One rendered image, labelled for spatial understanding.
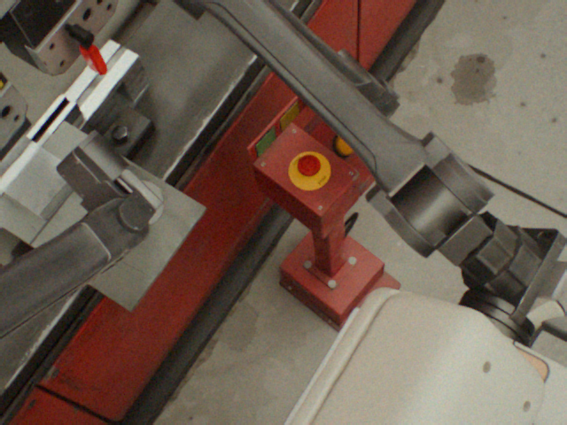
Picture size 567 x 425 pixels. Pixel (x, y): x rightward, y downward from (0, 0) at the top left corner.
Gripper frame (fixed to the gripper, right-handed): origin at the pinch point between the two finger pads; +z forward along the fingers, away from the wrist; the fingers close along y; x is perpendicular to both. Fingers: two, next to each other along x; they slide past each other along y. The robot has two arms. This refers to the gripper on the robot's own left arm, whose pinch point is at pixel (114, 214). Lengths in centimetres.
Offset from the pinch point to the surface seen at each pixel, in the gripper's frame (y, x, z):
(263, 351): -9, 57, 86
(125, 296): 8.1, 8.0, -0.8
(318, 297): -26, 56, 73
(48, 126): -6.1, -14.9, 12.8
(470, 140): -88, 68, 79
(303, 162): -28.8, 20.1, 13.9
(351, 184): -31.1, 29.0, 13.2
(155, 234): -1.4, 6.1, 0.2
